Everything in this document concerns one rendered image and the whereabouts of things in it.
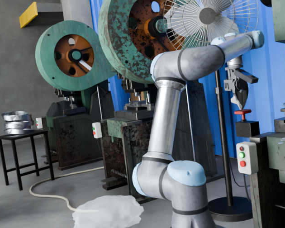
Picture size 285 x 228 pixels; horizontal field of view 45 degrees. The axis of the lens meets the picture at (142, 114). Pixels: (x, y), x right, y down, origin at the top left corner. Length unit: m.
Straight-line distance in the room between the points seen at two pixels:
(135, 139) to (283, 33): 1.50
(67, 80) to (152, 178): 3.05
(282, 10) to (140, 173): 0.95
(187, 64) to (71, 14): 5.21
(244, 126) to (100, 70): 2.85
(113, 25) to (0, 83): 5.28
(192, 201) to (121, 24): 1.65
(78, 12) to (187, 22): 4.26
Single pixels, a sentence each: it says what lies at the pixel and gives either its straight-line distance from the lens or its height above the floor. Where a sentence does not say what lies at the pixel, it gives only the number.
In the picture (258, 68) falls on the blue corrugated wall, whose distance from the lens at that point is 3.42.
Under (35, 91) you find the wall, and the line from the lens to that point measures 7.66.
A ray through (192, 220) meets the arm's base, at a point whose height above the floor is 0.52.
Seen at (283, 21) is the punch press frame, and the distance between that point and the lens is 1.68.
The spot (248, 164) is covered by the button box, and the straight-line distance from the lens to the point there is 1.60.
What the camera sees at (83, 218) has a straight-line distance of 2.33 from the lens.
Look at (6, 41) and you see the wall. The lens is 7.65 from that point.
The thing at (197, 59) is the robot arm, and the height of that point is 1.01.
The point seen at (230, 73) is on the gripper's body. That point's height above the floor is 0.94.
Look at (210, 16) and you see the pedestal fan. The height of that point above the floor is 1.29.
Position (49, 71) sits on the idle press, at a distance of 4.05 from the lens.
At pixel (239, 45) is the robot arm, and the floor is 1.05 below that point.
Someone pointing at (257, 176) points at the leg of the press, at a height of 0.47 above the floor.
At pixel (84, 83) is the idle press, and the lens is 4.19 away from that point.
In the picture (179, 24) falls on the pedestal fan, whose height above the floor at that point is 1.28.
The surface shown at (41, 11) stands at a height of 2.36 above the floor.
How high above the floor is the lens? 0.97
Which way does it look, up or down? 6 degrees down
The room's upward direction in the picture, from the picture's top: 7 degrees counter-clockwise
